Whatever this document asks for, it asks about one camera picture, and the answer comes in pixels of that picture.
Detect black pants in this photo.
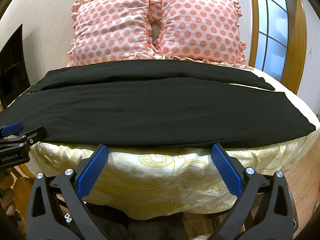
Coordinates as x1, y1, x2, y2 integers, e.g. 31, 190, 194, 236
1, 60, 316, 148

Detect person's left hand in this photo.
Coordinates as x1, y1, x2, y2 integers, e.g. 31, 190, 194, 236
1, 169, 16, 216

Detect bed with yellow patterned sheet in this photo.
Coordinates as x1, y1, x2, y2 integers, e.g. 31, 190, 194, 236
25, 70, 319, 219

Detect left pink polka-dot pillow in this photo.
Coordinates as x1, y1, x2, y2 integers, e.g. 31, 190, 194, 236
68, 0, 156, 66

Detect pink polka-dot pillow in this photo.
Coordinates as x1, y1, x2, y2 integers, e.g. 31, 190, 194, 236
68, 0, 156, 66
150, 0, 250, 69

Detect wooden framed window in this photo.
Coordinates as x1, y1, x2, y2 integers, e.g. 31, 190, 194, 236
249, 0, 307, 93

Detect right pink polka-dot pillow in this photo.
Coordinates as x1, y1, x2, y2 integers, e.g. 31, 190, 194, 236
150, 0, 250, 69

